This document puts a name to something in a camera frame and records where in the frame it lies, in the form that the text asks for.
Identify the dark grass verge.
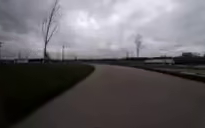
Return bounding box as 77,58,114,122
103,61,205,85

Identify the dark grass field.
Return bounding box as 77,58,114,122
0,61,96,128

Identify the utility pole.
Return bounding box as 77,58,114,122
0,41,4,61

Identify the grey concrete path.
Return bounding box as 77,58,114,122
8,63,205,128

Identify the tall bare tree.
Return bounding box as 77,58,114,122
41,0,62,62

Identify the grey road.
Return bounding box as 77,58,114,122
146,64,205,80

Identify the white low building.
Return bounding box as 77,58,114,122
143,58,176,66

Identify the thin pole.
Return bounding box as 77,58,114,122
60,44,66,62

